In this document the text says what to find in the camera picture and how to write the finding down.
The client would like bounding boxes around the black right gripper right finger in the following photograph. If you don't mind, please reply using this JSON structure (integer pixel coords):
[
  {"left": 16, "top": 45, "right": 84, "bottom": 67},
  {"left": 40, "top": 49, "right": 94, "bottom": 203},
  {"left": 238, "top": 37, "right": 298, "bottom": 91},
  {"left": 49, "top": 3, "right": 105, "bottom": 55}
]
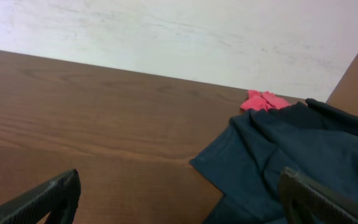
[{"left": 278, "top": 167, "right": 358, "bottom": 224}]

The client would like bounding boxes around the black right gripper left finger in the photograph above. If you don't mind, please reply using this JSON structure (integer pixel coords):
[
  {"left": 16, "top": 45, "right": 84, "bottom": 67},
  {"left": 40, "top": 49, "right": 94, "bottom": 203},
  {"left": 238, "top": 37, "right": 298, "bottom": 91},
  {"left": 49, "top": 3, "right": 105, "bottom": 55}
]
[{"left": 0, "top": 169, "right": 81, "bottom": 224}]

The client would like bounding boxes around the dark navy garment pile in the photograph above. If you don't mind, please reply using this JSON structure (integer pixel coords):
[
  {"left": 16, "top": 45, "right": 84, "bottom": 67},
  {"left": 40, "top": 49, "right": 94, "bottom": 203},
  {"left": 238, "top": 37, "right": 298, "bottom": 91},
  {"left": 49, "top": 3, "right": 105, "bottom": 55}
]
[{"left": 190, "top": 99, "right": 358, "bottom": 223}]

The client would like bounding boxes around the red crumpled cloth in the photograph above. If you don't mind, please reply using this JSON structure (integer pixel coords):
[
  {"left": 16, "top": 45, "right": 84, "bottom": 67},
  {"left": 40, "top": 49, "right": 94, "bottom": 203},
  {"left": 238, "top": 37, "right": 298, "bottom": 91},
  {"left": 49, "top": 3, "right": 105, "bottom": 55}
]
[{"left": 240, "top": 90, "right": 290, "bottom": 111}]

